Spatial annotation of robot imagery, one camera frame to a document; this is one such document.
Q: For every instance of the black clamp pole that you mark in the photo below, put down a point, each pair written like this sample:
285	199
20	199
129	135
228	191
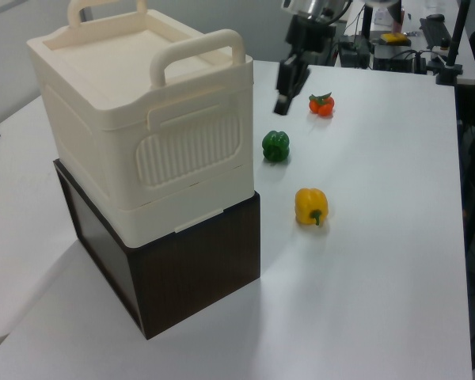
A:
455	47

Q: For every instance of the black computer mouse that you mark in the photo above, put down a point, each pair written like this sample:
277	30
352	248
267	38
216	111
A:
435	17

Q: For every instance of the black electronics box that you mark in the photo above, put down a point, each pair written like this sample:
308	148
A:
400	61
352	53

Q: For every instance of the black keyboard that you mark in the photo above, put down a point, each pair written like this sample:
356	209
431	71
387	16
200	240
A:
434	31

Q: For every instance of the green bell pepper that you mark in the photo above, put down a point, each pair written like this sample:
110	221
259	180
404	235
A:
276	145

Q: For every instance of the dark brown wooden box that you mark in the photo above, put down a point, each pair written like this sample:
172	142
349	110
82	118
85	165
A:
198	277

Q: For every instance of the yellow sponge block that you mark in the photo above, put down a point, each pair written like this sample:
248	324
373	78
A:
394	38

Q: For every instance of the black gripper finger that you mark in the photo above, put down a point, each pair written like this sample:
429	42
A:
286	83
302	79

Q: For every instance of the yellow bell pepper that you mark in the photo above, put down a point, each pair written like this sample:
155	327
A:
310	204

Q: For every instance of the orange tomato bunch with leaves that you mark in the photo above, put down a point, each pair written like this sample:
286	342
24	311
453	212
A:
321	105

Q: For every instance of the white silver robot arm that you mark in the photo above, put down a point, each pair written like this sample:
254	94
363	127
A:
312	6

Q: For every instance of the pink bottle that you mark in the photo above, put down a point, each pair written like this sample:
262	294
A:
397	17

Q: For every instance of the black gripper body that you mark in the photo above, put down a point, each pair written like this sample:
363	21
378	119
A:
308	37

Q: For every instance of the black monitor stand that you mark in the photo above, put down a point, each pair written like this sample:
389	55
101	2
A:
366	20

